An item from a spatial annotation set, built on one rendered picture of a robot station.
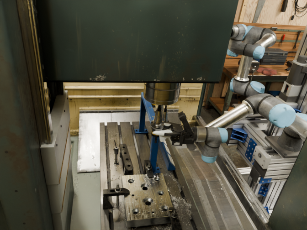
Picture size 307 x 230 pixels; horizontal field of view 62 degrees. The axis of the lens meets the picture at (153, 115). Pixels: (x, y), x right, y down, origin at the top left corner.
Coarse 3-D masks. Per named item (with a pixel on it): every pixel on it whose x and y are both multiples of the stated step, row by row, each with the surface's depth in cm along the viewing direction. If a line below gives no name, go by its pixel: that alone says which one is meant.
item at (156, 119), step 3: (156, 111) 116; (159, 111) 115; (156, 114) 116; (159, 114) 116; (156, 117) 117; (159, 117) 116; (153, 120) 119; (156, 120) 117; (159, 120) 117; (162, 120) 119; (153, 123) 119; (156, 123) 117; (159, 123) 118; (162, 123) 119
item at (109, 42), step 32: (64, 0) 76; (96, 0) 78; (128, 0) 80; (160, 0) 82; (192, 0) 83; (224, 0) 85; (64, 32) 81; (96, 32) 83; (128, 32) 85; (160, 32) 87; (192, 32) 89; (224, 32) 91; (64, 64) 86; (96, 64) 88; (128, 64) 90; (160, 64) 92; (192, 64) 95
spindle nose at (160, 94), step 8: (144, 88) 108; (152, 88) 104; (160, 88) 103; (168, 88) 103; (176, 88) 105; (144, 96) 110; (152, 96) 106; (160, 96) 104; (168, 96) 105; (176, 96) 108; (160, 104) 106; (168, 104) 107
